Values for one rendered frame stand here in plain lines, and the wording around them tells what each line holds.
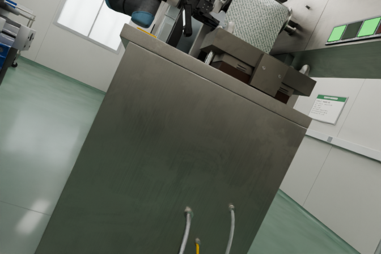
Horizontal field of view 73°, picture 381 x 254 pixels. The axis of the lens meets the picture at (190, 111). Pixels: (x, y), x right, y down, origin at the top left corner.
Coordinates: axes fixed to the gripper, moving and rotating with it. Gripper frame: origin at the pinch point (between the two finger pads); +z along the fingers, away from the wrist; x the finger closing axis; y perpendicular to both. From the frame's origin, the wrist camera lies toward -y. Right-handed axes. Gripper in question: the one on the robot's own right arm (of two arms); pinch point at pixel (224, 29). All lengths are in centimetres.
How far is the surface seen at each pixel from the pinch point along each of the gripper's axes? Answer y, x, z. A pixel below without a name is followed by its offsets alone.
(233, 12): 7.5, -0.3, 0.6
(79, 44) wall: -25, 556, -167
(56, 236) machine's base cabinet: -82, -26, -25
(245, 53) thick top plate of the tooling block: -9.4, -20.0, 5.1
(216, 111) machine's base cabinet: -30.3, -25.9, 2.4
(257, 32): 5.3, -0.2, 12.9
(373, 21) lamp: 11.0, -36.8, 29.4
